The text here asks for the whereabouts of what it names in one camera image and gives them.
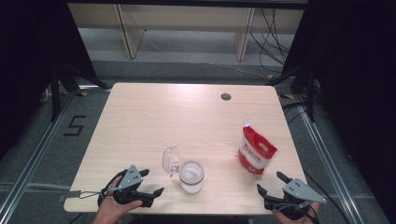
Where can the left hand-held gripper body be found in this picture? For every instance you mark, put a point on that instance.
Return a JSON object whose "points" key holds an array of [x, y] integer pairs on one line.
{"points": [[130, 179]]}

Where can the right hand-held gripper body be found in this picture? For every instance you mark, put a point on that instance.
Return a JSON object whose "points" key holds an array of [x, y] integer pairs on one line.
{"points": [[300, 191]]}

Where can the clear glass jar with lid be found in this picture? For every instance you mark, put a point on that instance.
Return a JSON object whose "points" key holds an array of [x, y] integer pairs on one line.
{"points": [[170, 158]]}

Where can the red and white spout pouch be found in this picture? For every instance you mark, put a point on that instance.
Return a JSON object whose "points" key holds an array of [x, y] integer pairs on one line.
{"points": [[257, 152]]}

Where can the person's right hand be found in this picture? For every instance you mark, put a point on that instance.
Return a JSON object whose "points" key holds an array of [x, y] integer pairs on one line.
{"points": [[295, 221]]}

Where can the person's left hand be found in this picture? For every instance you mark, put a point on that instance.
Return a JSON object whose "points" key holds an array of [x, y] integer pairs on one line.
{"points": [[109, 213]]}

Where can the grey tape strip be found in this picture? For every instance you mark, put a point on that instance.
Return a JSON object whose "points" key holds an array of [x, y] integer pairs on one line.
{"points": [[72, 194]]}

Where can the black metal stand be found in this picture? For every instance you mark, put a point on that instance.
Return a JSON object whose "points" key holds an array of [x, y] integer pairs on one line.
{"points": [[55, 93], [309, 93]]}

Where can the black curtain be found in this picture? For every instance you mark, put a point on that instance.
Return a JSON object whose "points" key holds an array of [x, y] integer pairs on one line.
{"points": [[358, 77], [31, 62]]}

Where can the light wooden shelf unit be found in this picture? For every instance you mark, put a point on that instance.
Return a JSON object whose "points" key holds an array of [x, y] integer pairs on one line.
{"points": [[186, 17]]}

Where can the metal floor rail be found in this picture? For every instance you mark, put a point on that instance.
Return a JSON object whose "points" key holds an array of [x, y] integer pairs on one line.
{"points": [[323, 155], [37, 155]]}

